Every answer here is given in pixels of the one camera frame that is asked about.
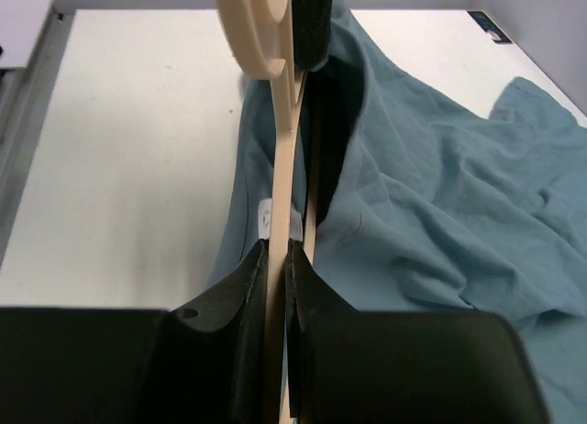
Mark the wooden hanger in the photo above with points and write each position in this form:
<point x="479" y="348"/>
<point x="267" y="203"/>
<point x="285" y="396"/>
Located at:
<point x="261" y="37"/>

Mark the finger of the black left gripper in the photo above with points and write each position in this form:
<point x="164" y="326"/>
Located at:
<point x="311" y="30"/>

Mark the blue t shirt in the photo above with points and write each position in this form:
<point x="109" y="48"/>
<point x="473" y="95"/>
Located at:
<point x="404" y="200"/>

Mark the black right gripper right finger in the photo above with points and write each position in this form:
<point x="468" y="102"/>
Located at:
<point x="352" y="366"/>

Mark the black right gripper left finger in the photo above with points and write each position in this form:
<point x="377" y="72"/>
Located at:
<point x="199" y="363"/>

